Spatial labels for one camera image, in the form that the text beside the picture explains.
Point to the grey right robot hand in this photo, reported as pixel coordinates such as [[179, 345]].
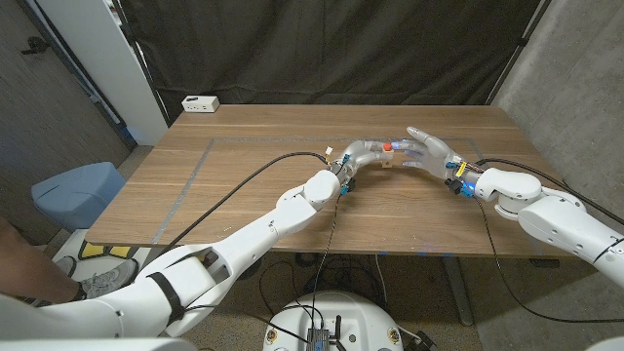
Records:
[[438, 153]]

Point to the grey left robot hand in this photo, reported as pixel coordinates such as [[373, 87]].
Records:
[[358, 154]]

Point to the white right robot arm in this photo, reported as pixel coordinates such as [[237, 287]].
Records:
[[556, 224]]

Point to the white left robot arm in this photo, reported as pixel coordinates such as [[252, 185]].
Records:
[[253, 244]]

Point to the black backdrop curtain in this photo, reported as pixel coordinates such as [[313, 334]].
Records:
[[322, 49]]

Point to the grey table leg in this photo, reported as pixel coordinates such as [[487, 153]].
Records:
[[458, 292]]

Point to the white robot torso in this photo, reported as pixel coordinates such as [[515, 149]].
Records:
[[336, 317]]

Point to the white power strip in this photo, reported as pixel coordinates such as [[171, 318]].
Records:
[[200, 103]]

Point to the black floor device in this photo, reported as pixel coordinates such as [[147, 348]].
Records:
[[425, 342]]

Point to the grey electronics box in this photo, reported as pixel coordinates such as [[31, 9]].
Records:
[[318, 339]]

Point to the white cabinet panel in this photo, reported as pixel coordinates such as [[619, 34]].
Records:
[[112, 63]]

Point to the grey black sneaker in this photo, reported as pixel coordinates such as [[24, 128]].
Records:
[[63, 266], [109, 279]]

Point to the yellow black floor object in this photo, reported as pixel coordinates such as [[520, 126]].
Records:
[[92, 250]]

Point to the blue padded stool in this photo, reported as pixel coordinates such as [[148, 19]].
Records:
[[78, 192]]

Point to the person's bare leg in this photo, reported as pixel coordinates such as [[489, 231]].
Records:
[[29, 273]]

